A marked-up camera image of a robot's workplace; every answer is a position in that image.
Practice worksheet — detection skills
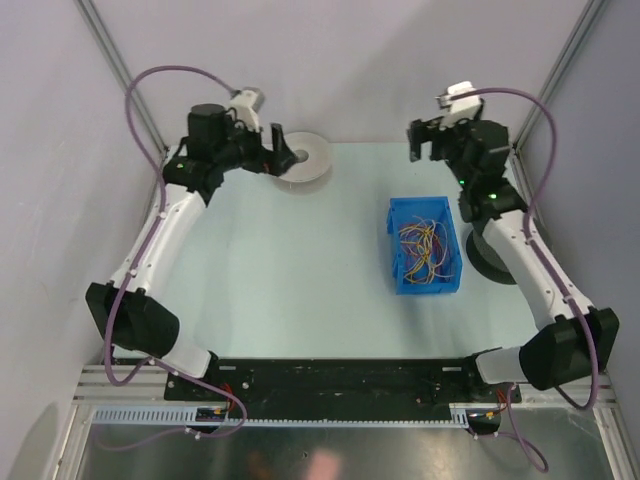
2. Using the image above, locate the white cable spool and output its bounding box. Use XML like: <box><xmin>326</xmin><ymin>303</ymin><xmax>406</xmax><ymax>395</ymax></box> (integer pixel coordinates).
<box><xmin>272</xmin><ymin>132</ymin><xmax>333</xmax><ymax>194</ymax></box>

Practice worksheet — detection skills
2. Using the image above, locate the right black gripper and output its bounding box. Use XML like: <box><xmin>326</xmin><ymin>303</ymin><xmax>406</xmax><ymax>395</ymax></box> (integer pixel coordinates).
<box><xmin>406</xmin><ymin>113</ymin><xmax>482</xmax><ymax>188</ymax></box>

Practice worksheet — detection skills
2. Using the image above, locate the right aluminium frame post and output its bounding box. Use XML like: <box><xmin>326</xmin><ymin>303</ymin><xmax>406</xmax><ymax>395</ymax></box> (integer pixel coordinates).
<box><xmin>510</xmin><ymin>0</ymin><xmax>608</xmax><ymax>151</ymax></box>

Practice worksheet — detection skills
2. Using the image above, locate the slotted grey cable duct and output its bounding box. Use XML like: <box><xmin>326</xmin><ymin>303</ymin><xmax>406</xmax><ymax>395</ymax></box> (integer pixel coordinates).
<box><xmin>93</xmin><ymin>405</ymin><xmax>469</xmax><ymax>429</ymax></box>

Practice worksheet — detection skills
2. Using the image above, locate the aluminium frame post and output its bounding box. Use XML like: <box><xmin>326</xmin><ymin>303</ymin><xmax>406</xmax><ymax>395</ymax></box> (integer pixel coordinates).
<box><xmin>72</xmin><ymin>0</ymin><xmax>169</xmax><ymax>156</ymax></box>
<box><xmin>510</xmin><ymin>0</ymin><xmax>608</xmax><ymax>151</ymax></box>

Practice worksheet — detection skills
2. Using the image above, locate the dark grey cable spool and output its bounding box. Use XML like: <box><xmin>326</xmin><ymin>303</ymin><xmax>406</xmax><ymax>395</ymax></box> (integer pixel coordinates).
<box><xmin>465</xmin><ymin>227</ymin><xmax>516</xmax><ymax>285</ymax></box>

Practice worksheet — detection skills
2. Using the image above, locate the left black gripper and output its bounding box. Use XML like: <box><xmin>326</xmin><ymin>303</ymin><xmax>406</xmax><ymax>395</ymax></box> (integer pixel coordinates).
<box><xmin>214</xmin><ymin>115</ymin><xmax>296</xmax><ymax>177</ymax></box>

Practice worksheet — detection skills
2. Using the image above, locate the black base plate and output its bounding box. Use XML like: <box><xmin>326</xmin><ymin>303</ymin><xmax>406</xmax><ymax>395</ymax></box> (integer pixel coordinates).
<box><xmin>164</xmin><ymin>357</ymin><xmax>509</xmax><ymax>423</ymax></box>

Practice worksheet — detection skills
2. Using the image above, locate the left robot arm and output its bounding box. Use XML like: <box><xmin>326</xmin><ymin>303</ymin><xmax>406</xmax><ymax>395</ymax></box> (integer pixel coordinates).
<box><xmin>85</xmin><ymin>104</ymin><xmax>297</xmax><ymax>400</ymax></box>

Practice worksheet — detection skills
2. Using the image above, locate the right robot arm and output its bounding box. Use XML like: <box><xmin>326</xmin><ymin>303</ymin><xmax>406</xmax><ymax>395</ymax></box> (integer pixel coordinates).
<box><xmin>407</xmin><ymin>117</ymin><xmax>619</xmax><ymax>401</ymax></box>

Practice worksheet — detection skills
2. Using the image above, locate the left aluminium frame post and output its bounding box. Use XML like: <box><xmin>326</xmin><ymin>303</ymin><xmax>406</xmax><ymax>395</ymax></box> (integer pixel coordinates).
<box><xmin>72</xmin><ymin>0</ymin><xmax>169</xmax><ymax>156</ymax></box>

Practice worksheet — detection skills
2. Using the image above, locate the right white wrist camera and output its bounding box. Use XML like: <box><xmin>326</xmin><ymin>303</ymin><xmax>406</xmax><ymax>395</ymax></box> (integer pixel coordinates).
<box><xmin>436</xmin><ymin>81</ymin><xmax>483</xmax><ymax>130</ymax></box>

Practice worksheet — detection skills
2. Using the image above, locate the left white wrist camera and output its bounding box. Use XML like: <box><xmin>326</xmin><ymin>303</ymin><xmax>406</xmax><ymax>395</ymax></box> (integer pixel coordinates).
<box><xmin>229</xmin><ymin>87</ymin><xmax>265</xmax><ymax>132</ymax></box>

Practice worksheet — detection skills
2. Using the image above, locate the bundle of coloured wires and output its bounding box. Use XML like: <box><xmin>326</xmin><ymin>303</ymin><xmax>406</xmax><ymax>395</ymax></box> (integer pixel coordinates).
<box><xmin>397</xmin><ymin>213</ymin><xmax>456</xmax><ymax>287</ymax></box>

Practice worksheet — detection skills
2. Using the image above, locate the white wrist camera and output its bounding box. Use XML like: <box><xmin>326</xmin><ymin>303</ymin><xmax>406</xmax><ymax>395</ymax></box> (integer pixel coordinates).
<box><xmin>436</xmin><ymin>81</ymin><xmax>483</xmax><ymax>130</ymax></box>
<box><xmin>229</xmin><ymin>87</ymin><xmax>265</xmax><ymax>132</ymax></box>

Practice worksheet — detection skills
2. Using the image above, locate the blue plastic bin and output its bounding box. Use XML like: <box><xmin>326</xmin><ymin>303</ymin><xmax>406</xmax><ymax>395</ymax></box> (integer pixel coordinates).
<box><xmin>386</xmin><ymin>196</ymin><xmax>463</xmax><ymax>295</ymax></box>

